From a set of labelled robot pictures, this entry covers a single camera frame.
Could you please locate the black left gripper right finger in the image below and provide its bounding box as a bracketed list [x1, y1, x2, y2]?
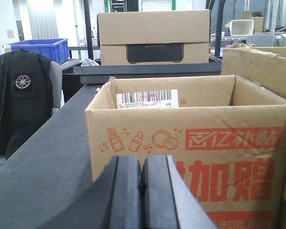
[143, 155, 216, 229]

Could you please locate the grey office chair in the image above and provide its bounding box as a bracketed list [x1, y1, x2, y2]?
[49, 61, 62, 115]

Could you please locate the cardboard box red print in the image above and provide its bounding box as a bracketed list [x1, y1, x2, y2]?
[85, 75, 286, 229]

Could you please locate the black vertical post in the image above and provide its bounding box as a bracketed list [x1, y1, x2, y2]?
[83, 0, 93, 60]

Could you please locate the closed cardboard box black label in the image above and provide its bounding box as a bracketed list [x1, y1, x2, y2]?
[97, 10, 210, 65]

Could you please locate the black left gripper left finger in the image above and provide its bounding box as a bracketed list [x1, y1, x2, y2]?
[40, 156, 142, 229]

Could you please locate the white plastic bin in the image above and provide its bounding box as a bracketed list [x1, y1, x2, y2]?
[225, 19, 254, 36]

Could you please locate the torn cardboard box right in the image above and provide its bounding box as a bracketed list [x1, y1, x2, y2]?
[221, 45, 286, 229]

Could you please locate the blue plastic crate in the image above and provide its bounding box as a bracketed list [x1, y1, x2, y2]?
[10, 38, 69, 64]

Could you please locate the black jacket on chair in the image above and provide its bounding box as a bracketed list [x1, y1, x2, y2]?
[0, 49, 53, 158]

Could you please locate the black shelf board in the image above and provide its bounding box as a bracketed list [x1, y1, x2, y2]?
[73, 62, 222, 84]

